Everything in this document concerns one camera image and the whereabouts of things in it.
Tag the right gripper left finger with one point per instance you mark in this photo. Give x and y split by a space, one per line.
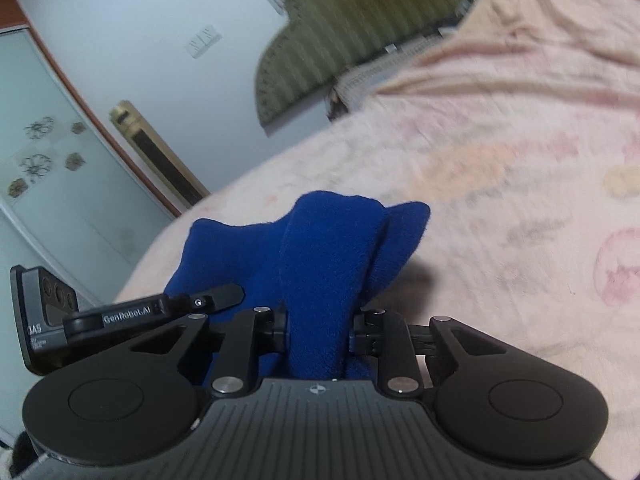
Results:
279 328

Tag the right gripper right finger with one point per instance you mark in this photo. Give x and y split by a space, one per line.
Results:
366 335

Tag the blue knit sweater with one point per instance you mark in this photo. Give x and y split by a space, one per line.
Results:
329 256

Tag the frosted glass sliding door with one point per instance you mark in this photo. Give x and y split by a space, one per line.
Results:
69 201

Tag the pink floral bed sheet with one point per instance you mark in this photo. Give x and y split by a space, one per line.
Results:
521 132

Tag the olive green padded headboard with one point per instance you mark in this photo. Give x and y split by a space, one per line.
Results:
322 37

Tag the white wall socket panel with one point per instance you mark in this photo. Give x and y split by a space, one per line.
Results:
202 41

